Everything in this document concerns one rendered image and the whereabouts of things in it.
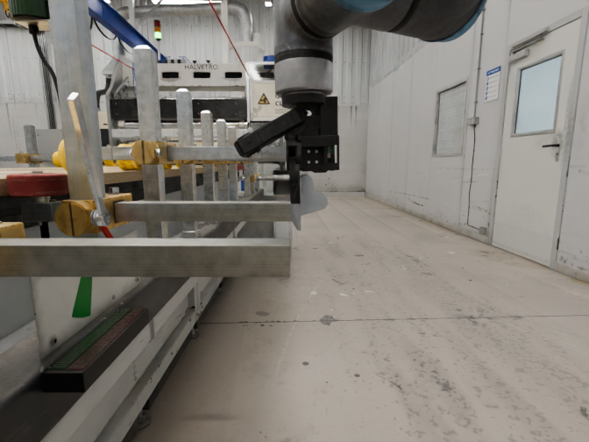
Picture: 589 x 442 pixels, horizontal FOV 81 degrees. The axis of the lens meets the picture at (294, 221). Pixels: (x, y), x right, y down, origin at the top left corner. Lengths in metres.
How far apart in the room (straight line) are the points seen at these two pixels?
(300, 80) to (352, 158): 9.07
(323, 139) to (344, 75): 9.29
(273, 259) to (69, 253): 0.18
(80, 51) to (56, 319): 0.36
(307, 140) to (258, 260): 0.26
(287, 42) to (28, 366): 0.52
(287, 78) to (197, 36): 9.58
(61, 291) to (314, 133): 0.41
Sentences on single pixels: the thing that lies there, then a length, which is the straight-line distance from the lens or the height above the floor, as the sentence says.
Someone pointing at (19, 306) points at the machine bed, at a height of 0.66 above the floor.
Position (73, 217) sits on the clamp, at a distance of 0.58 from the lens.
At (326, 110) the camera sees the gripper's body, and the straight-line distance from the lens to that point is 0.55.
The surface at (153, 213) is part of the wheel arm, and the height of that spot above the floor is 0.84.
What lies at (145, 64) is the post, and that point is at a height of 1.13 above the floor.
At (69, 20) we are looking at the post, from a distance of 0.62.
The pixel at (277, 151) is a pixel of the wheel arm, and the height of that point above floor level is 0.95.
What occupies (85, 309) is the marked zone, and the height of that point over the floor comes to 0.72.
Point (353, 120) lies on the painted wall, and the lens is 9.65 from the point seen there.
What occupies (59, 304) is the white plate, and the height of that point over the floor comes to 0.75.
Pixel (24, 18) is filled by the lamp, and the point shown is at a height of 1.12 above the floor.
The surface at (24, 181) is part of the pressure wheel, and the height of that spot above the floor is 0.90.
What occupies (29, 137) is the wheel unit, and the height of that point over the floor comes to 1.06.
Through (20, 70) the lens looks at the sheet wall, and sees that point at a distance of 11.56.
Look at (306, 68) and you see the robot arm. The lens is 0.54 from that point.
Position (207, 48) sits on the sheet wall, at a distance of 9.98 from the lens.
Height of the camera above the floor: 0.93
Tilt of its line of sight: 10 degrees down
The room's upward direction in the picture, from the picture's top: straight up
